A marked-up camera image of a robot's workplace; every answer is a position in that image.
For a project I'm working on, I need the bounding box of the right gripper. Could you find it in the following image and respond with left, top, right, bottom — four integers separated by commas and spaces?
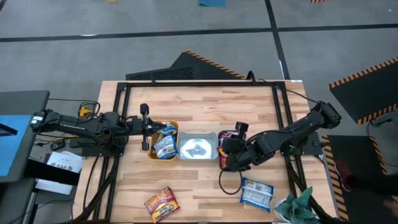
225, 122, 251, 172

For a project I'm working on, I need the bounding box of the white printed paper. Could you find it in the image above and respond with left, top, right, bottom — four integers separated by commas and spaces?
45, 151, 85, 174
34, 179, 74, 196

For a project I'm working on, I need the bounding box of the black power adapter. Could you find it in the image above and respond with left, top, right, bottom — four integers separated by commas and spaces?
49, 139, 67, 152

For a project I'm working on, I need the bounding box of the hazard-striped black floor mat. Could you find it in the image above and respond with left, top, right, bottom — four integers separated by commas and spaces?
328, 57, 398, 125
322, 134, 398, 224
125, 49, 248, 81

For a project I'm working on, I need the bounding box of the blue Maruchan noodle pack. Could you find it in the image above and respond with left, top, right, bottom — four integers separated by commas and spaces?
157, 123, 178, 136
239, 177, 275, 213
152, 133, 179, 160

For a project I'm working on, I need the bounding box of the snake plant in white pot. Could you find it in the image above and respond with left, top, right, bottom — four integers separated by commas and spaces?
273, 186, 321, 224

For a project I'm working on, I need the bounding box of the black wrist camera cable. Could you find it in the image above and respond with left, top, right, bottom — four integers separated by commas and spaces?
218, 167, 244, 196

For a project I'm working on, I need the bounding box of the dark grey desk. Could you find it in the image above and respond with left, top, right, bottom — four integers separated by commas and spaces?
0, 90, 51, 184

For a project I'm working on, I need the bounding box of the red Maruchan noodle pack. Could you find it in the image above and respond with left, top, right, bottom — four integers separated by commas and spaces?
219, 146, 229, 170
219, 130, 240, 141

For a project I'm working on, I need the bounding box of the black power cable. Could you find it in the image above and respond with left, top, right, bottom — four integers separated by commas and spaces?
82, 155, 103, 215

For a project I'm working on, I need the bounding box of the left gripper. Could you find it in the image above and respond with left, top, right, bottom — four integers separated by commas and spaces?
127, 103, 168, 152

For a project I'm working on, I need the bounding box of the orange-red Maruchan noodle pack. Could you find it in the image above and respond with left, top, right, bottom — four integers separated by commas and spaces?
143, 185, 181, 224

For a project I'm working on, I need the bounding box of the blue board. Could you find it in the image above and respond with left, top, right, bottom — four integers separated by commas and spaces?
0, 114, 33, 177

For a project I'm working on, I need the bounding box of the black aluminium table frame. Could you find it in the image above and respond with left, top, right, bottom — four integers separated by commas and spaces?
73, 79, 340, 224

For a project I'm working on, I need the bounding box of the blue floor mat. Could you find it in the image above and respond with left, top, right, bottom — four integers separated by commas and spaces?
198, 0, 227, 7

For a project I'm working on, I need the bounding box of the black bar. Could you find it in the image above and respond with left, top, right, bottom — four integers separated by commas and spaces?
23, 158, 81, 187

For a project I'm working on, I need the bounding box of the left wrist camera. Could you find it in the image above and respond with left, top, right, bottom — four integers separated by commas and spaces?
127, 115, 142, 131

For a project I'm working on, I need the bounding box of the yellow plastic bin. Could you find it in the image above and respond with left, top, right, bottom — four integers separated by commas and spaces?
147, 119, 180, 161

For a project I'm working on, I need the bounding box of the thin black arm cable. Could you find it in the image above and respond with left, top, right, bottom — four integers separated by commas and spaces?
259, 78, 320, 104

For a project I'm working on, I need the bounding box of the white plastic bin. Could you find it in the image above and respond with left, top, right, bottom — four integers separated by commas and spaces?
176, 131, 220, 161

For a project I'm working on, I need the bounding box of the yellow cable plug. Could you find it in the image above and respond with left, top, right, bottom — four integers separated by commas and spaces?
79, 105, 94, 118

